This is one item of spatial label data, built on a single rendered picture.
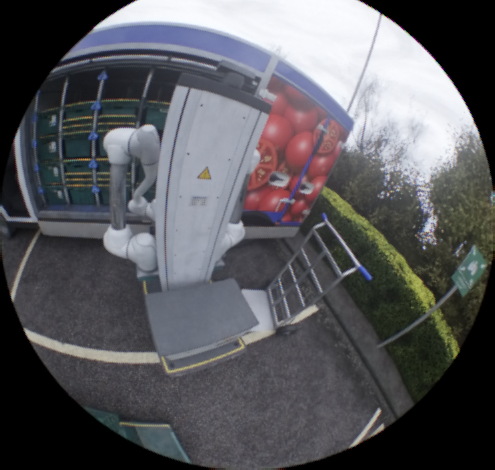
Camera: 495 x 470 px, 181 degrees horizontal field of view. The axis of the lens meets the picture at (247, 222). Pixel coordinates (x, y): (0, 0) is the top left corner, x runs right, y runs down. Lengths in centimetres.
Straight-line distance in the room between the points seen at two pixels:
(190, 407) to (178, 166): 175
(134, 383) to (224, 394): 80
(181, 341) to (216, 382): 93
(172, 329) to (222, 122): 89
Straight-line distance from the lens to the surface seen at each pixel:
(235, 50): 153
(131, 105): 158
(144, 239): 95
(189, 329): 84
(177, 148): 53
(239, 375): 173
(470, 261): 276
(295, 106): 172
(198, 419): 175
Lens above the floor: 166
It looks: 32 degrees down
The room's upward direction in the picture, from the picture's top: 23 degrees clockwise
